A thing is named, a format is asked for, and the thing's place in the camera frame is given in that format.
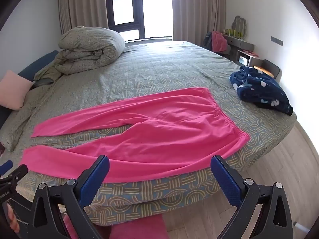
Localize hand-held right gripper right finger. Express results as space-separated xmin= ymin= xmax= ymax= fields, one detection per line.
xmin=211 ymin=155 xmax=294 ymax=239

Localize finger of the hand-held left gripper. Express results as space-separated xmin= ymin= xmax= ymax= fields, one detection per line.
xmin=0 ymin=160 xmax=13 ymax=177
xmin=0 ymin=164 xmax=28 ymax=188

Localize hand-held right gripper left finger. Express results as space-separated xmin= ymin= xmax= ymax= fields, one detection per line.
xmin=24 ymin=155 xmax=110 ymax=239

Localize pink pants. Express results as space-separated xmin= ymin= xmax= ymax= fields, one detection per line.
xmin=21 ymin=87 xmax=250 ymax=183

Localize person's left hand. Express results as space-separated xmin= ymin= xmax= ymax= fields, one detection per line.
xmin=5 ymin=202 xmax=21 ymax=233

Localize pink pillow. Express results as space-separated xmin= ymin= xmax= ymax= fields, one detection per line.
xmin=0 ymin=70 xmax=34 ymax=111

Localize blue star slippers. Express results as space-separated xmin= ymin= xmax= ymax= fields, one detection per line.
xmin=229 ymin=65 xmax=294 ymax=116

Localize dark blue headboard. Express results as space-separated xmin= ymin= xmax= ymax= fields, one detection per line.
xmin=0 ymin=50 xmax=59 ymax=130

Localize bed with patterned sheet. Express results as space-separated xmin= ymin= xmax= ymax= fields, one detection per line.
xmin=0 ymin=40 xmax=297 ymax=227

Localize folded patterned duvet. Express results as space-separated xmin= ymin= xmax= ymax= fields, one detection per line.
xmin=33 ymin=25 xmax=126 ymax=86

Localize grey dressing table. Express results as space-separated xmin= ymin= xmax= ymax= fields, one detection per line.
xmin=223 ymin=33 xmax=263 ymax=66

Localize pink garment on chair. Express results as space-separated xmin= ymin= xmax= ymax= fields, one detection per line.
xmin=212 ymin=31 xmax=231 ymax=53

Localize dark blue jacket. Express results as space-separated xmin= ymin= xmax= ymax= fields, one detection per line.
xmin=202 ymin=32 xmax=214 ymax=49

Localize row of yellow green bottles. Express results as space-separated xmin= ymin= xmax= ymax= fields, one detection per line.
xmin=224 ymin=28 xmax=243 ymax=38

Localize wavy framed mirror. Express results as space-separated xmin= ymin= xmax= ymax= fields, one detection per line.
xmin=232 ymin=16 xmax=247 ymax=39

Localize dark framed window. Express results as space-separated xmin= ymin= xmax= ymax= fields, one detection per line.
xmin=105 ymin=0 xmax=173 ymax=41

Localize beige curtain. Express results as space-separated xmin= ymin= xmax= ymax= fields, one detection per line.
xmin=58 ymin=0 xmax=109 ymax=39
xmin=171 ymin=0 xmax=226 ymax=48

